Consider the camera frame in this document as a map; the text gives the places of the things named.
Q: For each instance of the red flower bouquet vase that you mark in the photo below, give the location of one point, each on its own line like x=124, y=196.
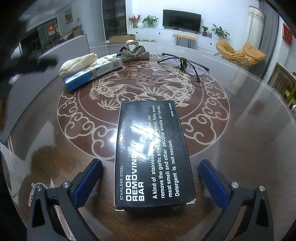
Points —
x=134, y=19

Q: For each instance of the small potted plant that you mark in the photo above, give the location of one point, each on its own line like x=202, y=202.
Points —
x=204, y=30

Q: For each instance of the broad leaf potted plant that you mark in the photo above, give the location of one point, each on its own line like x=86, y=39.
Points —
x=219, y=31

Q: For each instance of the wooden bench black legs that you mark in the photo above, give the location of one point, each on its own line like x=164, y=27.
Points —
x=183, y=36

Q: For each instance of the blue and white carton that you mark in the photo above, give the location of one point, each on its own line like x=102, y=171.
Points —
x=92, y=73

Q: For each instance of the black printed box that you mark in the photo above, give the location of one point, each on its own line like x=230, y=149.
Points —
x=150, y=139

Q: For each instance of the framed wall painting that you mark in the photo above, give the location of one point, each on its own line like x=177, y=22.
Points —
x=68, y=15

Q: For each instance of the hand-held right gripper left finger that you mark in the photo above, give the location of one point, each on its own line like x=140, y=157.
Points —
x=89, y=180

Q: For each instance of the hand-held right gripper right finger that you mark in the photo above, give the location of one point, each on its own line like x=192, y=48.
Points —
x=214, y=185

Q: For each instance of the brown patterned glass desktop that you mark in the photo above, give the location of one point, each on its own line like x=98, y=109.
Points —
x=231, y=139

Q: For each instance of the bushy green potted plant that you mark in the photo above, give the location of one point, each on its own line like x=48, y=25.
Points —
x=150, y=20

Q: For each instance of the white television cabinet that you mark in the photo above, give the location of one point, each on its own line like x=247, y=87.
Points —
x=159, y=33

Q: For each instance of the black framed glasses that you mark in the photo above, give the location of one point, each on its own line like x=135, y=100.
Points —
x=170, y=63

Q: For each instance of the flat screen television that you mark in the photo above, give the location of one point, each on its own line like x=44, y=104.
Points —
x=181, y=20

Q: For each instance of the bow hair claw clip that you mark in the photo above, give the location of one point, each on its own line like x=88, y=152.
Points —
x=134, y=55

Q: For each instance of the dark wooden chair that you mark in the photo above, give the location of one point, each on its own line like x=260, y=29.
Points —
x=283, y=81

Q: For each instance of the brown cardboard box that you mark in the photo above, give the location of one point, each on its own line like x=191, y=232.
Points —
x=121, y=38

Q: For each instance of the grey curtain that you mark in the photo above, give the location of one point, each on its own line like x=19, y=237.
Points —
x=270, y=34

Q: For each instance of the dark glass display cabinet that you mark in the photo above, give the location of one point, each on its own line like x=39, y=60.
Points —
x=114, y=18

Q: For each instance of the red paper poster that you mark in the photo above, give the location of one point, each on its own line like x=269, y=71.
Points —
x=52, y=30

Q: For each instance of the orange lounge chair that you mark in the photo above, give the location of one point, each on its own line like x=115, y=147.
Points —
x=249, y=53

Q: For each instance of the standing air conditioner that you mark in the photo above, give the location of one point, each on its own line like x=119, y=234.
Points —
x=256, y=25

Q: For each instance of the red wall hanging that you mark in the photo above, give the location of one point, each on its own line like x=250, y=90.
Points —
x=288, y=34

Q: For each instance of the cream knitted hat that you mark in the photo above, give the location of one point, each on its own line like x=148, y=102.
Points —
x=74, y=63

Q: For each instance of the round white vase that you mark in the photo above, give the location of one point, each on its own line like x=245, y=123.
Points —
x=139, y=25

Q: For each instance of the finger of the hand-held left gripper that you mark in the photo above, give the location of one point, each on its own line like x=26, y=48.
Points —
x=34, y=64

